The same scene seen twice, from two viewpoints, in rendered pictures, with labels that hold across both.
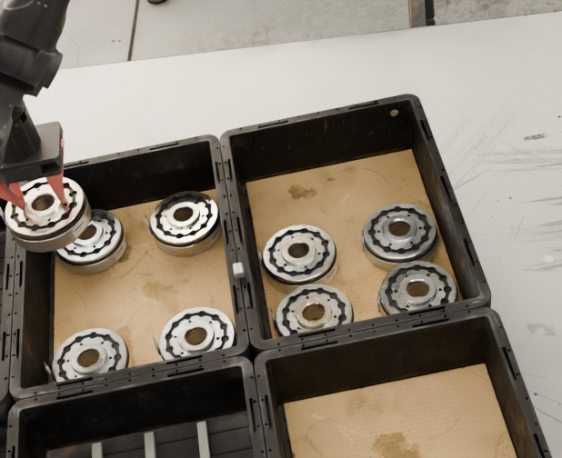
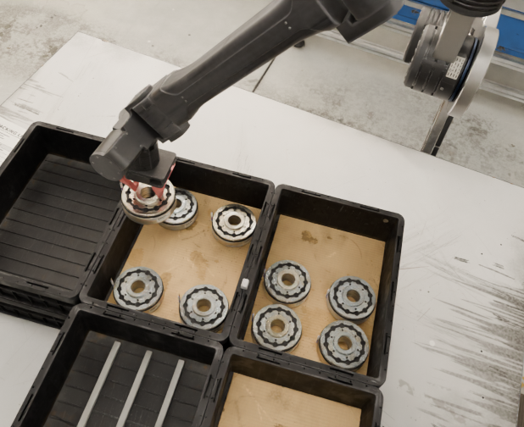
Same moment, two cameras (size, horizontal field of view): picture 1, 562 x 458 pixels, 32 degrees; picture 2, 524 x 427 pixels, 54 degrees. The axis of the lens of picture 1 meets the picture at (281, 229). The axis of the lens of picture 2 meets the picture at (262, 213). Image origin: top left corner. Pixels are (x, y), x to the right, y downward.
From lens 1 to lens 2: 0.35 m
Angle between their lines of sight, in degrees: 8
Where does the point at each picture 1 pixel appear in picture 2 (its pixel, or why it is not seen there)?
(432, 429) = not seen: outside the picture
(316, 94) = (349, 168)
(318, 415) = (249, 391)
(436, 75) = (422, 190)
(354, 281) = (311, 313)
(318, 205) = (314, 252)
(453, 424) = not seen: outside the picture
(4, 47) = (151, 109)
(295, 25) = (362, 95)
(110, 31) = not seen: hidden behind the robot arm
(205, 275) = (229, 263)
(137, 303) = (183, 262)
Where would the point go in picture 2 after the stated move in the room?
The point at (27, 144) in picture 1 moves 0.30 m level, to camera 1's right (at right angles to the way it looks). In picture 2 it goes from (147, 163) to (319, 206)
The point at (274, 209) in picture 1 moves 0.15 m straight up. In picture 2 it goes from (287, 241) to (297, 203)
